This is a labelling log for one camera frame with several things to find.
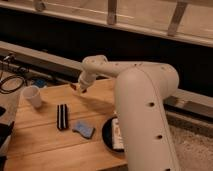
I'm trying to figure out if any blue sponge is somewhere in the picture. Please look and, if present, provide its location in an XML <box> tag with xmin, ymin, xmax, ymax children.
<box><xmin>72</xmin><ymin>121</ymin><xmax>95</xmax><ymax>139</ymax></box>

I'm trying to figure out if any black round plate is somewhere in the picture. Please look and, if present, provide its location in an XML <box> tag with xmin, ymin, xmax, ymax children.
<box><xmin>102</xmin><ymin>118</ymin><xmax>124</xmax><ymax>153</ymax></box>

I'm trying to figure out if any black coiled cable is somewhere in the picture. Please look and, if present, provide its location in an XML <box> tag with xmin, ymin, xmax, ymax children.
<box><xmin>0</xmin><ymin>53</ymin><xmax>30</xmax><ymax>95</ymax></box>

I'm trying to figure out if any black device left edge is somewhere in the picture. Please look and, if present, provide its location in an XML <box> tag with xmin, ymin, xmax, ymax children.
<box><xmin>0</xmin><ymin>106</ymin><xmax>16</xmax><ymax>171</ymax></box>

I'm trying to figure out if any black white striped block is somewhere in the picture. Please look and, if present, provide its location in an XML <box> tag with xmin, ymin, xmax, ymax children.
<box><xmin>57</xmin><ymin>104</ymin><xmax>68</xmax><ymax>131</ymax></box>

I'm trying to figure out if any white box on plate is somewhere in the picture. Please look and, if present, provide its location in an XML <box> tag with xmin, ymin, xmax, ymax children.
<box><xmin>111</xmin><ymin>118</ymin><xmax>124</xmax><ymax>150</ymax></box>

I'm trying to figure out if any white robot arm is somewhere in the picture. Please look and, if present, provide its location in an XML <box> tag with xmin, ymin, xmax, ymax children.
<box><xmin>78</xmin><ymin>55</ymin><xmax>181</xmax><ymax>171</ymax></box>

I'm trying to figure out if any blue object behind table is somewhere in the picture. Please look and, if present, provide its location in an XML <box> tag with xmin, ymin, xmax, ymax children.
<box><xmin>33</xmin><ymin>79</ymin><xmax>47</xmax><ymax>88</ymax></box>

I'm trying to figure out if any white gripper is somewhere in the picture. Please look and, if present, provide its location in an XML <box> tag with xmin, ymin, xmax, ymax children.
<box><xmin>76</xmin><ymin>72</ymin><xmax>94</xmax><ymax>93</ymax></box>

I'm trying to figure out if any white paper cup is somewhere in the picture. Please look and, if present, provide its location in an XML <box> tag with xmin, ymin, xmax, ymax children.
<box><xmin>22</xmin><ymin>85</ymin><xmax>42</xmax><ymax>108</ymax></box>

